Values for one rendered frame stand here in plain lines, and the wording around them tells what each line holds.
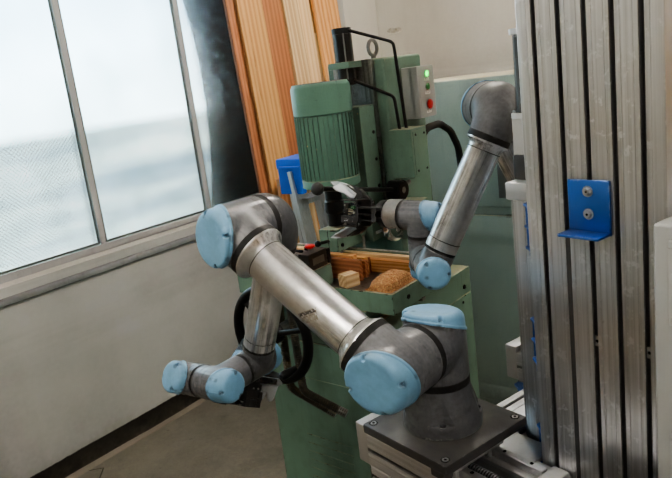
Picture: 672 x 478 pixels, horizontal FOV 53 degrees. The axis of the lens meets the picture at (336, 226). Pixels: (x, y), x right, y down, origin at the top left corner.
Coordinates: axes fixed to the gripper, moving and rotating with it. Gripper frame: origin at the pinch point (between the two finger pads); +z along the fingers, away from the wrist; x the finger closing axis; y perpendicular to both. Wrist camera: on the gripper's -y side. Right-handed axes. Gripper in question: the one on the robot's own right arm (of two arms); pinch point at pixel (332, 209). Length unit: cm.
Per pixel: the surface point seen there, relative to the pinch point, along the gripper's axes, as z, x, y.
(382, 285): -13.4, 20.4, -4.9
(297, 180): 74, -4, -69
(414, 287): -17.5, 22.0, -14.6
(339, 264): 5.2, 17.1, -9.7
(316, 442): 17, 75, -12
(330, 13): 131, -95, -162
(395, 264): -8.8, 16.8, -18.2
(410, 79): -1, -38, -37
